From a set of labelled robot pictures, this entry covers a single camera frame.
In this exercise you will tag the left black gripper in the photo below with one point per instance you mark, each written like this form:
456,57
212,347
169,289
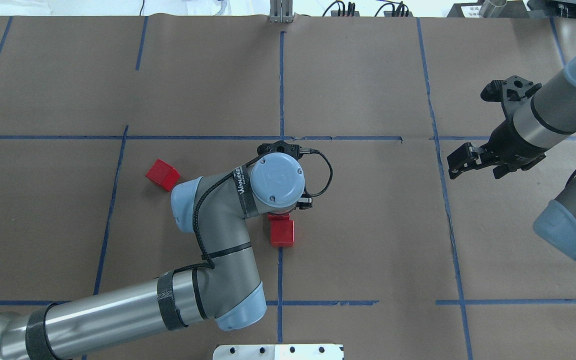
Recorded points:
306,202

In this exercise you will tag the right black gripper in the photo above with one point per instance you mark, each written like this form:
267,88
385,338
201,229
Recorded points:
509,142

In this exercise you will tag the red cube block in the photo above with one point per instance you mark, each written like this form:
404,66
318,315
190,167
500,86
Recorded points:
282,233
163,175
278,216

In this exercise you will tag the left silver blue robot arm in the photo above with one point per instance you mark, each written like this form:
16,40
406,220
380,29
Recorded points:
225,286

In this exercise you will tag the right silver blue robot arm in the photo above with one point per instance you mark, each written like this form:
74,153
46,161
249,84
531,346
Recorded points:
538,126

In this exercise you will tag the silver metal cup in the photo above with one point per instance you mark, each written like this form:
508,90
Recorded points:
492,8

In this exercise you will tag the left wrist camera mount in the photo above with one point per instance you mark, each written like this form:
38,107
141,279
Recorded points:
293,150

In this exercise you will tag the white camera stand pole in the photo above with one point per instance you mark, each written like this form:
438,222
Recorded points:
299,351

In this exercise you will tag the aluminium frame post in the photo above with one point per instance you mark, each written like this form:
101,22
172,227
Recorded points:
281,11

